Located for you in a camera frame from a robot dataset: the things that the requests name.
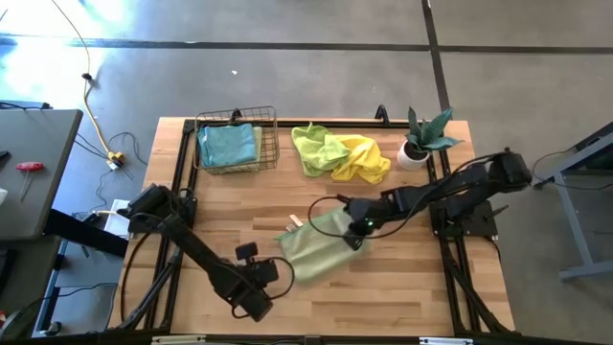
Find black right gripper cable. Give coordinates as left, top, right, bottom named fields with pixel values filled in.
left=306, top=195, right=435, bottom=241

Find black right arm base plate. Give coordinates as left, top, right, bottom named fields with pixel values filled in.
left=429, top=199, right=499, bottom=240

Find black wire basket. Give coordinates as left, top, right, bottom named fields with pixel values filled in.
left=193, top=104, right=282, bottom=176

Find grey metal table frame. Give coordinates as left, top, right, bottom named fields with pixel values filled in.
left=529, top=122, right=613, bottom=282

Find grey side table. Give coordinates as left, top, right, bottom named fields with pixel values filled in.
left=0, top=108, right=84, bottom=241

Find yellow microfiber towel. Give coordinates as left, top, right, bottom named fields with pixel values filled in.
left=329, top=133, right=393, bottom=185

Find black aluminium table frame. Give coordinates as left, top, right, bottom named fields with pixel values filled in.
left=107, top=103, right=517, bottom=345

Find teal microfiber towel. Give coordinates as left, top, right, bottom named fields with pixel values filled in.
left=196, top=123, right=259, bottom=169

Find red-handled tool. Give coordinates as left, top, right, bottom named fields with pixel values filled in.
left=14, top=161, right=46, bottom=203

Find lime green microfiber towel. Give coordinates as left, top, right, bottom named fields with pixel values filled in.
left=290, top=122, right=353, bottom=178

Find yellow floor cable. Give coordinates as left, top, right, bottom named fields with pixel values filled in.
left=50, top=0, right=125, bottom=173

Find snake plant in white pot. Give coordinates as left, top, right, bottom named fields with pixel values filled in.
left=396, top=105, right=465, bottom=172

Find white power box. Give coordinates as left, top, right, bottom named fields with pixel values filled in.
left=102, top=198, right=133, bottom=240

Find black floor beam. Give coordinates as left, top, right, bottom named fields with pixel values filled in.
left=45, top=209, right=130, bottom=259

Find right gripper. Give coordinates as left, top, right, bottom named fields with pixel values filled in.
left=336, top=194, right=385, bottom=252

